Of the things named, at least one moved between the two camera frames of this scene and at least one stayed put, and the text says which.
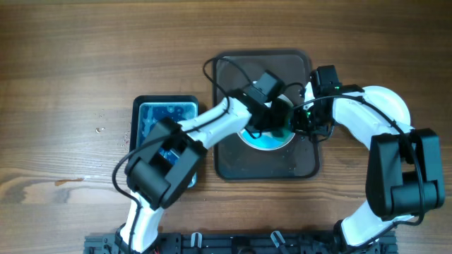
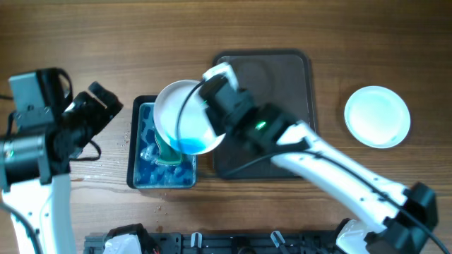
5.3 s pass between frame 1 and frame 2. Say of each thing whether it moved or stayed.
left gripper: moved
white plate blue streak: moved
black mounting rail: stayed
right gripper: moved
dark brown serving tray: stayed
